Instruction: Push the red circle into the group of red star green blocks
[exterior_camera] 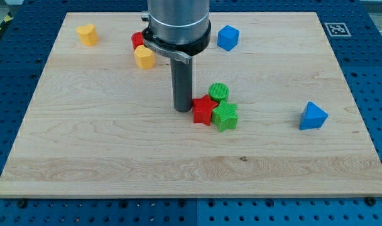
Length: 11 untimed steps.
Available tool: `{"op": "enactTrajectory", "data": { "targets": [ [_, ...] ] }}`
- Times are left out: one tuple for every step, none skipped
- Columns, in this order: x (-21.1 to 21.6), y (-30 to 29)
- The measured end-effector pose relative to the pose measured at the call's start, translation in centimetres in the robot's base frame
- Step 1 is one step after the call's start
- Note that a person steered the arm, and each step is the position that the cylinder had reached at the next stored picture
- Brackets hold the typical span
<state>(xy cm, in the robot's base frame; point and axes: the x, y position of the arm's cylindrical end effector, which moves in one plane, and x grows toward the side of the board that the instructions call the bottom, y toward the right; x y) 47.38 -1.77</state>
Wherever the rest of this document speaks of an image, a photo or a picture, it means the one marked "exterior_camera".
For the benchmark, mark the red circle block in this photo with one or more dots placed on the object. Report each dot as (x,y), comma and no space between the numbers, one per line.
(137,39)

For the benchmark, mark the wooden board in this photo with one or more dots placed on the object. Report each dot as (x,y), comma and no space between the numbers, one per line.
(98,126)

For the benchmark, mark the blue triangle block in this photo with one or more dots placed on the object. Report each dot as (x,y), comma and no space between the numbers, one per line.
(312,117)

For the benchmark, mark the red star block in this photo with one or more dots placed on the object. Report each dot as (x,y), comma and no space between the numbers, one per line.
(202,109)

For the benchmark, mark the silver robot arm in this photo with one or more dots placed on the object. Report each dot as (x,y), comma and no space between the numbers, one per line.
(178,22)

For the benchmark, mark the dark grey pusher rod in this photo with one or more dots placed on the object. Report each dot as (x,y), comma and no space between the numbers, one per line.
(181,85)

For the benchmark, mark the yellow heart block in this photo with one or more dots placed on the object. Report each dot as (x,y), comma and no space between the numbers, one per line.
(87,34)

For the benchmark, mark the green circle block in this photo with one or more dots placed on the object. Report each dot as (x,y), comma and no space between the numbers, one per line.
(218,92)

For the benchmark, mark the blue cube block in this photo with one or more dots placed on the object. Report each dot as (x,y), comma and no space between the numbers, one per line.
(228,38)

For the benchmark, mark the green star block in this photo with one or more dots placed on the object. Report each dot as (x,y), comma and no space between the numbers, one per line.
(224,116)

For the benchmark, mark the white fiducial marker tag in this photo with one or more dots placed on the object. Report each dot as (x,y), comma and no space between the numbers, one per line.
(337,29)

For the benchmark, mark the yellow pentagon block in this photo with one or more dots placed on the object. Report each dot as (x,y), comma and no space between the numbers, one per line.
(144,57)

